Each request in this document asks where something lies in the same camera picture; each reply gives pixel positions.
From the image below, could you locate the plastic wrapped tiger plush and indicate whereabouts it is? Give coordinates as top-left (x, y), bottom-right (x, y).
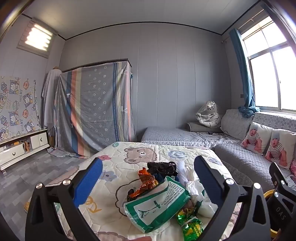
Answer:
top-left (195, 100), bottom-right (220, 128)

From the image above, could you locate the yellow rimmed trash bin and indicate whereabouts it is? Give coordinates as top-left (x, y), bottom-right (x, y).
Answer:
top-left (264, 189), bottom-right (278, 241)

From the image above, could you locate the baby print pillow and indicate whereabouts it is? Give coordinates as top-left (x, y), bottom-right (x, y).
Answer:
top-left (265, 128), bottom-right (296, 169)
top-left (240, 122), bottom-right (273, 156)

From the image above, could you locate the grey quilted corner sofa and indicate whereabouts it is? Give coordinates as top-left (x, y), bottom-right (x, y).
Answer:
top-left (141, 109), bottom-right (296, 200)

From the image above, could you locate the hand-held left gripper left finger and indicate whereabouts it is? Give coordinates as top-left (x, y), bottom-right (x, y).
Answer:
top-left (25, 158), bottom-right (103, 241)

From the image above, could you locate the white tv cabinet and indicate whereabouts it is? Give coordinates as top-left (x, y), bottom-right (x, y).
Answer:
top-left (0, 128), bottom-right (50, 174)

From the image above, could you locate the grey hanging cloth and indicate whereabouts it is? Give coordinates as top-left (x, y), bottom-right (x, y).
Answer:
top-left (42, 68), bottom-right (63, 149)

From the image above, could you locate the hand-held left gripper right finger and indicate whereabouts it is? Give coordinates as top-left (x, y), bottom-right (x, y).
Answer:
top-left (194, 155), bottom-right (271, 241)

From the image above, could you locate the cartoon bear printed quilt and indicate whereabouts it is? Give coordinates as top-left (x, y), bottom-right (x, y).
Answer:
top-left (24, 141), bottom-right (241, 241)

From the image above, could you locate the cartoon wall poster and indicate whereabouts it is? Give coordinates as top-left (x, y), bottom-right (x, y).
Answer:
top-left (0, 75), bottom-right (41, 142)

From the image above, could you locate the white plastic bag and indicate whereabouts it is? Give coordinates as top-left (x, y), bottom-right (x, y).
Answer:
top-left (185, 179), bottom-right (219, 218)

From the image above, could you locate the blue curtain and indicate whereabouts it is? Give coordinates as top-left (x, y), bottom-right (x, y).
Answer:
top-left (229, 28), bottom-right (260, 118)

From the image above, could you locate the orange snack wrapper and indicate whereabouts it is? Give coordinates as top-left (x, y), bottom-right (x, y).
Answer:
top-left (127, 167), bottom-right (160, 202)

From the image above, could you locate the green snack wrapper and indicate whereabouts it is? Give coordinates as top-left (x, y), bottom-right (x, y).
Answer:
top-left (177, 205), bottom-right (204, 241)

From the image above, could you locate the black cable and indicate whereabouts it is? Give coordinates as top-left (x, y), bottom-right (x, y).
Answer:
top-left (196, 130), bottom-right (228, 139)

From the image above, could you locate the black plastic bag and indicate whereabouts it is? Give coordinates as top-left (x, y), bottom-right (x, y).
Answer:
top-left (147, 161), bottom-right (178, 178)

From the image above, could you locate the window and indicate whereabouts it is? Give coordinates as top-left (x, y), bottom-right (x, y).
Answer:
top-left (238, 16), bottom-right (296, 114)

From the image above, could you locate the green and white packet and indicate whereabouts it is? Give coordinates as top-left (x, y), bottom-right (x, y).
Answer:
top-left (124, 176), bottom-right (191, 233)

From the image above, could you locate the striped floral sheet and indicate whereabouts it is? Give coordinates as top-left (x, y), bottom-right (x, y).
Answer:
top-left (47, 59), bottom-right (137, 158)

